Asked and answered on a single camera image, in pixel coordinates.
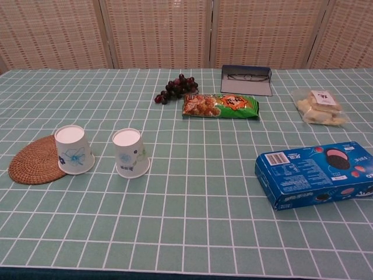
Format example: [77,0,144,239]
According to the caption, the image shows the paper cup with blue flower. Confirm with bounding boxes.
[54,124,96,175]

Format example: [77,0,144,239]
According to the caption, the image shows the bamboo folding screen panel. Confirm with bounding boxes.
[100,0,216,69]
[308,0,373,70]
[209,0,332,70]
[0,0,111,70]

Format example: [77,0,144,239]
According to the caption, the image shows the green checked tablecloth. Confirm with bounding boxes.
[0,68,373,271]

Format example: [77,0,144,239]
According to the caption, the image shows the bunch of dark red grapes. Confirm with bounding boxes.
[154,73,199,105]

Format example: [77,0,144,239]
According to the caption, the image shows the paper cup with green print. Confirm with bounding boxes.
[112,128,151,179]

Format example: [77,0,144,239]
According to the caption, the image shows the green snack bag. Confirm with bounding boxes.
[182,93,260,121]

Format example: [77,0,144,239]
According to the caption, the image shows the clear bag of white snacks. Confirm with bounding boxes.
[291,89,349,127]

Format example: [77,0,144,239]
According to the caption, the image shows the black framed eyeglasses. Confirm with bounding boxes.
[227,73,270,82]

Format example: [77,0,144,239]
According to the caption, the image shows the open blue glasses case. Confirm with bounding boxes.
[220,64,273,97]

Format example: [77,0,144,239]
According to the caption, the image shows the blue Oreo cookie box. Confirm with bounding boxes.
[255,141,373,212]

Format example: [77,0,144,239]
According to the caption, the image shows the round woven rattan coaster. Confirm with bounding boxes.
[8,134,68,185]

